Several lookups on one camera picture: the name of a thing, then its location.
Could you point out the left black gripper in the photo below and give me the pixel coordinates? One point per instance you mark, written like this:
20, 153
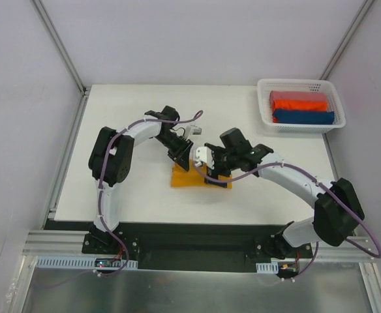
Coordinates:
181, 150

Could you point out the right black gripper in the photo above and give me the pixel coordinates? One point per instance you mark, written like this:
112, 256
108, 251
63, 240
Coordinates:
217, 162

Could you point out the yellow t shirt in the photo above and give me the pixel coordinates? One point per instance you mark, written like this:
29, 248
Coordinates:
181, 179

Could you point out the white plastic basket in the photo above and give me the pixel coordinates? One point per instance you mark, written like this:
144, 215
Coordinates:
266, 86

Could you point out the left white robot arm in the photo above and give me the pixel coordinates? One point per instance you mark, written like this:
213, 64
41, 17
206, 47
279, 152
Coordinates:
111, 158

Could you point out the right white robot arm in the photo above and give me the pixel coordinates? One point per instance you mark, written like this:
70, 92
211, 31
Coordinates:
337, 210

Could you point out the blue rolled t shirt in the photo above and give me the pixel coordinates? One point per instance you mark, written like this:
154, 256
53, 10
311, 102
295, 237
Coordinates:
303, 117

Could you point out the orange rolled t shirt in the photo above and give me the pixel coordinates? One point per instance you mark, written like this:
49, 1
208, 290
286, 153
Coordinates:
301, 105

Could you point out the pink rolled t shirt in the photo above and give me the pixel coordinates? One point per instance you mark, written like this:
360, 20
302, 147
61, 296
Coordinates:
297, 95

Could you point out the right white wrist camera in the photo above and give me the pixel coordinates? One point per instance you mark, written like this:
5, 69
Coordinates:
203, 155

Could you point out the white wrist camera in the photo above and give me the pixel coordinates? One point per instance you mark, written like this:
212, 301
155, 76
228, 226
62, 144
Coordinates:
203, 155
192, 130

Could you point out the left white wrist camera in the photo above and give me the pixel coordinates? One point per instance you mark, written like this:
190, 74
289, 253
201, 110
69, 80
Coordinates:
192, 130

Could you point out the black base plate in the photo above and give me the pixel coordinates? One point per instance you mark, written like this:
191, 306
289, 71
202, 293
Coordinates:
185, 247

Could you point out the right white cable duct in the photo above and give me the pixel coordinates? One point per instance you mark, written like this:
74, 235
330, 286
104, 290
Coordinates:
267, 268

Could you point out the white cable duct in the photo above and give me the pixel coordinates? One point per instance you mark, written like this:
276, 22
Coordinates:
70, 262
267, 268

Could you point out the left white cable duct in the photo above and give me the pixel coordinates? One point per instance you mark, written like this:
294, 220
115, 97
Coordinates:
70, 262

